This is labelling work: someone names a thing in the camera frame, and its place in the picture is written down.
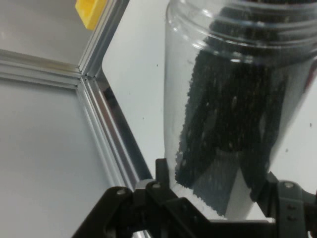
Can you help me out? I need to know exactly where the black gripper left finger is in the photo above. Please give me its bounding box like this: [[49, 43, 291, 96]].
[[71, 158, 212, 238]]

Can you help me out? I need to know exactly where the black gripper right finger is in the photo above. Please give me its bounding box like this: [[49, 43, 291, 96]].
[[249, 171, 317, 238]]

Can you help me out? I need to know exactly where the tall clear plastic jar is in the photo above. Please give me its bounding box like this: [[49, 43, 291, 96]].
[[163, 0, 317, 222]]

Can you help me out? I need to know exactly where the yellow plastic box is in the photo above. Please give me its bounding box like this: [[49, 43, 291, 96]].
[[75, 0, 107, 31]]

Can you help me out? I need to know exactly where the long aluminium frame rail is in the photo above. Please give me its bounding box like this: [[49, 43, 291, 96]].
[[76, 74, 155, 192]]

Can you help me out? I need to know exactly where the short aluminium frame rail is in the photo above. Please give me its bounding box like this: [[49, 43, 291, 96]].
[[78, 0, 131, 77]]

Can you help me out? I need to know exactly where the aluminium frame post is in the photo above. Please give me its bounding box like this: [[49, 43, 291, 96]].
[[0, 48, 85, 90]]

